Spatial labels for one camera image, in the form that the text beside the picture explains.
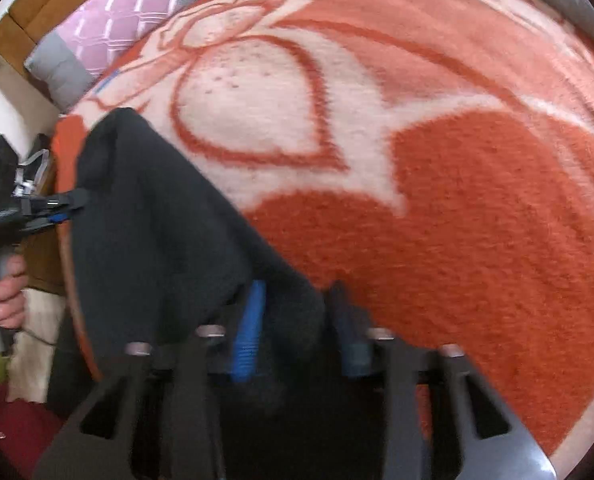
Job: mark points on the person's left hand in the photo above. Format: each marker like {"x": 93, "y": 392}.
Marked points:
{"x": 7, "y": 300}

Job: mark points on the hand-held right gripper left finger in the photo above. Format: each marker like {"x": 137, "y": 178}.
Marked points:
{"x": 246, "y": 327}

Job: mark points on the dark red cloth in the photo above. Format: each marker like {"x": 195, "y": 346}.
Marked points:
{"x": 12, "y": 432}

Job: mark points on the pink quilted mattress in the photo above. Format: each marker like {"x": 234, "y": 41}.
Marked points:
{"x": 109, "y": 32}

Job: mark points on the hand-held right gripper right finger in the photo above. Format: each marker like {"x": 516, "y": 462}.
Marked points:
{"x": 354, "y": 340}

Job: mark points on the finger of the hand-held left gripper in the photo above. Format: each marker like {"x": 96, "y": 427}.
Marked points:
{"x": 57, "y": 203}
{"x": 52, "y": 220}

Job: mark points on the black pants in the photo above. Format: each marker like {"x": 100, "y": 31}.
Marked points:
{"x": 177, "y": 260}

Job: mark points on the orange heart printed blanket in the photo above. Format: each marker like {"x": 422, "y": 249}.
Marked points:
{"x": 402, "y": 185}

